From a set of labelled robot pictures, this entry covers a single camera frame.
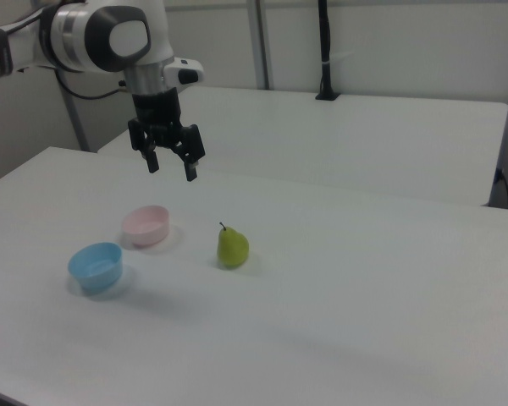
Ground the black camera stand pole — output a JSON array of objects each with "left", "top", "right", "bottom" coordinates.
[{"left": 314, "top": 0, "right": 340, "bottom": 102}]

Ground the white back table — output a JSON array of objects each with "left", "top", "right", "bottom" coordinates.
[{"left": 97, "top": 86, "right": 508, "bottom": 207}]

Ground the green pear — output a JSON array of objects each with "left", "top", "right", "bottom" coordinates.
[{"left": 217, "top": 222, "right": 251, "bottom": 269}]

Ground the blue plastic bowl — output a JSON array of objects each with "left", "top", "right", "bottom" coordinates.
[{"left": 68, "top": 241, "right": 124, "bottom": 293}]

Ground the black cable by back table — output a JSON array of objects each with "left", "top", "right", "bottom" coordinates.
[{"left": 495, "top": 167, "right": 508, "bottom": 209}]

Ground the grey wall post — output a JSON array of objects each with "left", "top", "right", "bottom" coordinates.
[{"left": 247, "top": 0, "right": 276, "bottom": 91}]

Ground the pink plastic bowl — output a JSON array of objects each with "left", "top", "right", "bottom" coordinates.
[{"left": 121, "top": 205, "right": 171, "bottom": 248}]

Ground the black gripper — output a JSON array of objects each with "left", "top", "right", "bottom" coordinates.
[{"left": 127, "top": 87, "right": 207, "bottom": 183}]

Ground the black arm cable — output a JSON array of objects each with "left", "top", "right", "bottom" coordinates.
[{"left": 52, "top": 67, "right": 130, "bottom": 102}]

